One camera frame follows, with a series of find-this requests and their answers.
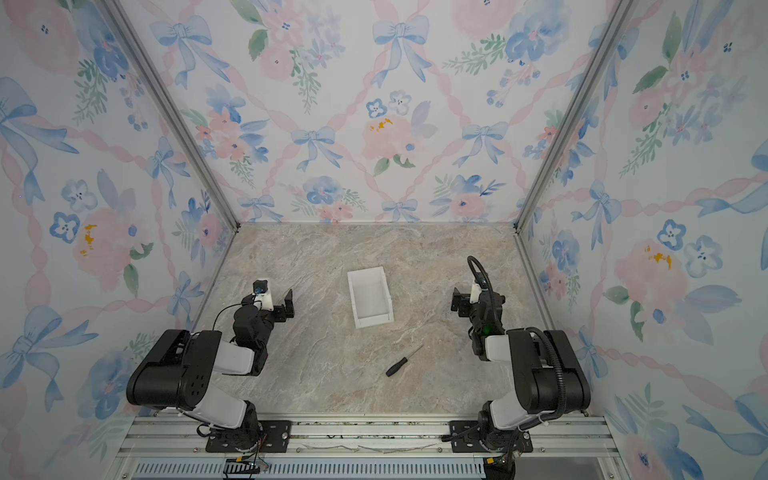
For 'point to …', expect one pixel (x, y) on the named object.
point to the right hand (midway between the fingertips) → (473, 287)
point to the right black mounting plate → (466, 437)
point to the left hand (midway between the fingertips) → (277, 289)
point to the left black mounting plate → (266, 436)
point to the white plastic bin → (370, 297)
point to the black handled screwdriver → (398, 365)
